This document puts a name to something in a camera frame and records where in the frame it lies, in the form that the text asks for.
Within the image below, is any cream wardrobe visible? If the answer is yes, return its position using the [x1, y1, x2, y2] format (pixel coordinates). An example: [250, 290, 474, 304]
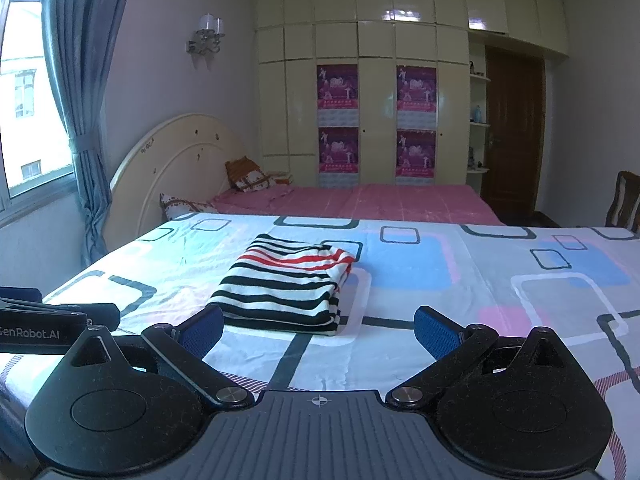
[252, 0, 571, 189]

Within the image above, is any wall lamp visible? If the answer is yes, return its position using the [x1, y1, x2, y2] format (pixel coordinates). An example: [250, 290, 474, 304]
[186, 12, 226, 57]

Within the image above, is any corner shelf unit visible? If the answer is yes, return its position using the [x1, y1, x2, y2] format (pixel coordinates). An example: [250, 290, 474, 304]
[467, 60, 494, 189]

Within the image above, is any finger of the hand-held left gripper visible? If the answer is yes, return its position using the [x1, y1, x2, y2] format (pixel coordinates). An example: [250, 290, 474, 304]
[86, 302, 122, 332]

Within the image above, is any pink bed sheet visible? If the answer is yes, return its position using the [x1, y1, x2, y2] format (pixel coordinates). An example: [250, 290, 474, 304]
[212, 183, 507, 227]

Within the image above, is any wooden chair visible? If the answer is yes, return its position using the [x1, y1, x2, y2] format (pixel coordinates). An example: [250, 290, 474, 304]
[605, 171, 640, 234]

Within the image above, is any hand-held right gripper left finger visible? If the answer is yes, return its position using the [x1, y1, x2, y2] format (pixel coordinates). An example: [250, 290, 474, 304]
[67, 304, 256, 408]

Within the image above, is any white patterned pillow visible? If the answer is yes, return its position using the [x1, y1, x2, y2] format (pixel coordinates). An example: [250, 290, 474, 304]
[160, 192, 219, 221]

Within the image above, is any blue curtain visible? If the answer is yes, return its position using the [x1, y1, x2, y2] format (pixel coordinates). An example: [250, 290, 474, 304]
[45, 0, 142, 267]

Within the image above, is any striped knit sweater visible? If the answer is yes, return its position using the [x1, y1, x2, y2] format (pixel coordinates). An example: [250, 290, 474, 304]
[207, 233, 357, 337]

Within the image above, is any purple wall poster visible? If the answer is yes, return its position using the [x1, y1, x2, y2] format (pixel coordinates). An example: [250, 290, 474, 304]
[395, 130, 437, 186]
[316, 64, 360, 126]
[318, 127, 360, 187]
[396, 65, 439, 127]

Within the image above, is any window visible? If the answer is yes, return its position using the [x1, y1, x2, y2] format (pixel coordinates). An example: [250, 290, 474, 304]
[0, 0, 77, 222]

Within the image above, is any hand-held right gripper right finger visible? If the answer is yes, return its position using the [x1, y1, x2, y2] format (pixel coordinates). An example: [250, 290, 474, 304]
[387, 305, 576, 408]

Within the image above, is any brown wooden door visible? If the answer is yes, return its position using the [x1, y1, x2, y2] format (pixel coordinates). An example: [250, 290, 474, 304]
[484, 45, 546, 219]

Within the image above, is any patterned bed sheet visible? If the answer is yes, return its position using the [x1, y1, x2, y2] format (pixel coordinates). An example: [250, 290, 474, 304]
[0, 212, 640, 480]

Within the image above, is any orange patterned pillow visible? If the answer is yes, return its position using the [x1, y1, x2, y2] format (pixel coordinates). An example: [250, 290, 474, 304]
[225, 157, 274, 192]

